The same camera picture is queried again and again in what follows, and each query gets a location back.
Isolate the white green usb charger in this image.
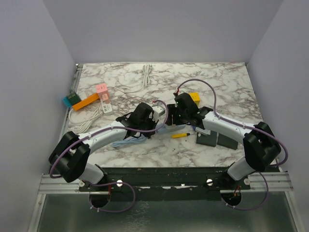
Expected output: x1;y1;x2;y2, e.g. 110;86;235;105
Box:
100;99;113;116

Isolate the yellow handled screwdriver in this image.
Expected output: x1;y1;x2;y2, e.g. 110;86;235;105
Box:
171;133;191;139

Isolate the yellow cube socket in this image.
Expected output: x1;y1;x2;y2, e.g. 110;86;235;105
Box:
189;92;200;106

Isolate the black block under box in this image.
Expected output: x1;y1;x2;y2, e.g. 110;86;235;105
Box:
196;132;217;147

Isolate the light blue power strip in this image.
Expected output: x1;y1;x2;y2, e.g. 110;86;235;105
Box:
156;123;185;134

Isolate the black flat block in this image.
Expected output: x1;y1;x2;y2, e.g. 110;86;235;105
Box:
217;134;238;150

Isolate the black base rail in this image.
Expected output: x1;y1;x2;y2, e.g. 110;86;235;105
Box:
49;165;278;202

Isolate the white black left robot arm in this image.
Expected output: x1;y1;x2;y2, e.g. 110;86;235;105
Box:
49;102;165;191

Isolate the white tiger cube socket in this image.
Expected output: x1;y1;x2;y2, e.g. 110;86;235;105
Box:
154;106;167;120

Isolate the teal blue plug block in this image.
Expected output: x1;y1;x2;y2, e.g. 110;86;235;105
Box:
63;91;81;108

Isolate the orange power strip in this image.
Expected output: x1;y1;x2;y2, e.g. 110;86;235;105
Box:
72;93;99;111

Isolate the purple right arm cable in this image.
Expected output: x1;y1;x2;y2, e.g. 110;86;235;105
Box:
175;78;289;211

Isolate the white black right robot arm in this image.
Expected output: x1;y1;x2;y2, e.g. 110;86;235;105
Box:
166;93;281;189

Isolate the white coiled cable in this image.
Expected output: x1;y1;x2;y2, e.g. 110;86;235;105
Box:
107;63;154;94

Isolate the white cable bundle left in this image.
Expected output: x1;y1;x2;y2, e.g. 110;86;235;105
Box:
68;106;103;129

